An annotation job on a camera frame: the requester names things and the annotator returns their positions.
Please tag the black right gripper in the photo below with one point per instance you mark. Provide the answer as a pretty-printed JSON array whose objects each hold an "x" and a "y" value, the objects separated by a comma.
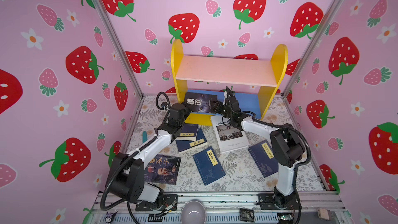
[{"x": 217, "y": 106}]

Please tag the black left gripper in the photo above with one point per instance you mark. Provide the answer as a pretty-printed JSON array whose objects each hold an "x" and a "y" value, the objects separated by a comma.
[{"x": 184, "y": 113}]

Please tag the black wolf cover book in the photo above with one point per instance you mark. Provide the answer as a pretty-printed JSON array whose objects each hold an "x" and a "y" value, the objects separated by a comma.
[{"x": 199, "y": 102}]

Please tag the blue book yellow label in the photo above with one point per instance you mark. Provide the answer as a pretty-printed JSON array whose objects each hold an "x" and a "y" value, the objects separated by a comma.
[{"x": 209, "y": 166}]

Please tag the dark blue thick book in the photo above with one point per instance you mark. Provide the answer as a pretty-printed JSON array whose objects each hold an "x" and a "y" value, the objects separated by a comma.
[{"x": 189, "y": 132}]

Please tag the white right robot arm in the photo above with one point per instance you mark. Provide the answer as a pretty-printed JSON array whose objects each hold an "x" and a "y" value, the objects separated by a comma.
[{"x": 290, "y": 148}]

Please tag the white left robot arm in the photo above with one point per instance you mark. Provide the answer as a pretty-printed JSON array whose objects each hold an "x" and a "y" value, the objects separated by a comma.
[{"x": 126, "y": 179}]

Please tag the blue book under stack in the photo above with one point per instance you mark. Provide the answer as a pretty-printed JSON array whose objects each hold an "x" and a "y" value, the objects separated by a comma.
[{"x": 184, "y": 146}]

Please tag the white photo cover book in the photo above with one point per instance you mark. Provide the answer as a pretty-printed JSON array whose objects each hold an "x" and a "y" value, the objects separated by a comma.
[{"x": 228, "y": 137}]

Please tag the teal plastic bar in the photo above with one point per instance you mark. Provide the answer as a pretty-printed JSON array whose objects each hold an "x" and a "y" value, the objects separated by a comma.
[{"x": 144, "y": 136}]

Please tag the yellow wooden bookshelf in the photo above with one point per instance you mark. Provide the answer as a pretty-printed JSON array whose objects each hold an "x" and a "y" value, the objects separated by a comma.
[{"x": 268, "y": 75}]

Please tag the dark portrait cover book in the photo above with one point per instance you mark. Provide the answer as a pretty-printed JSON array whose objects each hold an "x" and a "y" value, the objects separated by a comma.
[{"x": 163, "y": 169}]

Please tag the navy book right side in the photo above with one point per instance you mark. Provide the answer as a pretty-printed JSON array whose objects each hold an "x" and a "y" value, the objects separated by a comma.
[{"x": 264, "y": 158}]

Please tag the grey bowl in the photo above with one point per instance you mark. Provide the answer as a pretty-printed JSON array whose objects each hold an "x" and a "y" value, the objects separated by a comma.
[{"x": 193, "y": 213}]

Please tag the small black circuit board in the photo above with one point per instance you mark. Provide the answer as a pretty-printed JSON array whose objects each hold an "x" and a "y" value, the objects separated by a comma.
[{"x": 247, "y": 215}]

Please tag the black cartoon figurine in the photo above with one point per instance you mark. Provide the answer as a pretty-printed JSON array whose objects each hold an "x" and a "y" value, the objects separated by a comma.
[{"x": 109, "y": 217}]

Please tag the beige small box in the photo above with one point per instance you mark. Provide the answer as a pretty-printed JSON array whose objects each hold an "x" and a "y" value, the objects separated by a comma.
[{"x": 324, "y": 214}]

